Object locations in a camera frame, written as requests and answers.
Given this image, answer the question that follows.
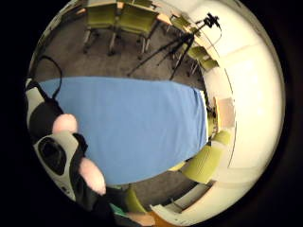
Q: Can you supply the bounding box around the green chair with metal legs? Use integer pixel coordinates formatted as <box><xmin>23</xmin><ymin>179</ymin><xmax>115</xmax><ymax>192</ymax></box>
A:
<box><xmin>211</xmin><ymin>130</ymin><xmax>233</xmax><ymax>148</ymax></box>
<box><xmin>82</xmin><ymin>3</ymin><xmax>118</xmax><ymax>55</ymax></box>
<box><xmin>166</xmin><ymin>14</ymin><xmax>194</xmax><ymax>35</ymax></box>
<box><xmin>124</xmin><ymin>185</ymin><xmax>148</xmax><ymax>215</ymax></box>
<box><xmin>190</xmin><ymin>58</ymin><xmax>221</xmax><ymax>77</ymax></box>
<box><xmin>176</xmin><ymin>45</ymin><xmax>213</xmax><ymax>74</ymax></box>
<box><xmin>179</xmin><ymin>144</ymin><xmax>225</xmax><ymax>185</ymax></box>
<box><xmin>107</xmin><ymin>4</ymin><xmax>160</xmax><ymax>61</ymax></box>

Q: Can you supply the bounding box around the blue tablecloth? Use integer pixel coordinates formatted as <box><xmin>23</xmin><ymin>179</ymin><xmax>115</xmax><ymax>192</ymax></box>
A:
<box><xmin>38</xmin><ymin>76</ymin><xmax>209</xmax><ymax>186</ymax></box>

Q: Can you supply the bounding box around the black tripod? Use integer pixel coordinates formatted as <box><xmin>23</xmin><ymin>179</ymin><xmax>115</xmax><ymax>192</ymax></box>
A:
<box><xmin>126</xmin><ymin>19</ymin><xmax>209</xmax><ymax>81</ymax></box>

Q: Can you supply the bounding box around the black cable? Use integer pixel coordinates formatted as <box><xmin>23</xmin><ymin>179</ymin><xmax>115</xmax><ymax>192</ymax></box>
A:
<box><xmin>37</xmin><ymin>55</ymin><xmax>63</xmax><ymax>100</ymax></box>

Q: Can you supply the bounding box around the black camera on tripod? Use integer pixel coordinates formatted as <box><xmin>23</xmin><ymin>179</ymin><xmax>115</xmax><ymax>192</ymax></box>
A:
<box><xmin>203</xmin><ymin>12</ymin><xmax>221</xmax><ymax>30</ymax></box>

